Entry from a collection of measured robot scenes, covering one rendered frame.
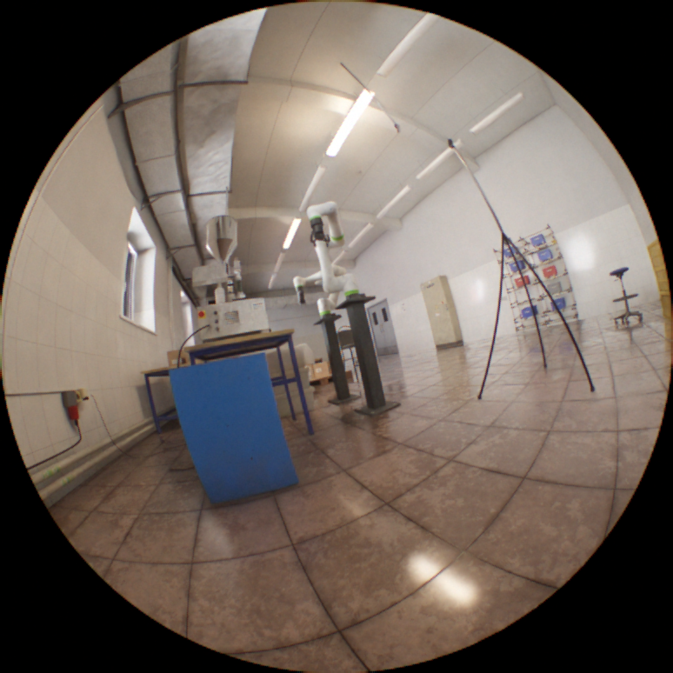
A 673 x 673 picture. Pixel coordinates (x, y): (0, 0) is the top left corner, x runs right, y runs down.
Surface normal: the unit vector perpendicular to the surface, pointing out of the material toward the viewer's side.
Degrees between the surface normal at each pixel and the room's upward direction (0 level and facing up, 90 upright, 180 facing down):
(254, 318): 90
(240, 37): 177
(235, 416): 90
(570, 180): 90
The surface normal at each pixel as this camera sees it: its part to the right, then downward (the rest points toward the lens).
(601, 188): -0.89, 0.16
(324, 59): 0.22, 0.97
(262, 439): 0.40, -0.15
